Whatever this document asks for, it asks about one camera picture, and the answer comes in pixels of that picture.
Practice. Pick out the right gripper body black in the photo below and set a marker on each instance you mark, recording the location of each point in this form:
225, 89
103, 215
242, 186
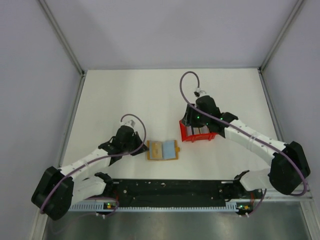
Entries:
194, 119

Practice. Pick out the aluminium frame rail front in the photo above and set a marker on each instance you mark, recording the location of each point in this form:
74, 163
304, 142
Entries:
278, 197

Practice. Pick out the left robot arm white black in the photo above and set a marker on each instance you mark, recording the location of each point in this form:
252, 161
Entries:
61, 188

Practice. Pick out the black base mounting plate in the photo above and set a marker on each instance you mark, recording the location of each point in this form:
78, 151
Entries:
166, 193

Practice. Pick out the red plastic card bin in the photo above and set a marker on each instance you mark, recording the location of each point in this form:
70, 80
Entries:
193, 138

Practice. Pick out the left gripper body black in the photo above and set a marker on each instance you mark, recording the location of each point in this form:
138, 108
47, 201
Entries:
134, 144

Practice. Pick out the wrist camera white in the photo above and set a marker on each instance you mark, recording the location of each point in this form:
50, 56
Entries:
199, 92
129, 123

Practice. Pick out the beige card with black stripe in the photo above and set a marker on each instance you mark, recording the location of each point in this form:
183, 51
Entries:
155, 150

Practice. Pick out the stack of cards in bin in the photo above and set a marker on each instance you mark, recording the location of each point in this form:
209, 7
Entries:
190, 131

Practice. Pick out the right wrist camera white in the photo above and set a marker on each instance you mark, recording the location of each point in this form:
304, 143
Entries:
199, 92

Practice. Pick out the grey slotted cable duct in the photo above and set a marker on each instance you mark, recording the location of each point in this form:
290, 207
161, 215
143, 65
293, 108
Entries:
95, 206

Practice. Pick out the yellow leather card holder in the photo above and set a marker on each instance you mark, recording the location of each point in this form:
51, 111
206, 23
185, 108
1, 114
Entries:
170, 150

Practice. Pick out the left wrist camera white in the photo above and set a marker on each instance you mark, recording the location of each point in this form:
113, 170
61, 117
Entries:
129, 123

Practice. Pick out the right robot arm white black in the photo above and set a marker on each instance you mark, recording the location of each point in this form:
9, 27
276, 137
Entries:
287, 164

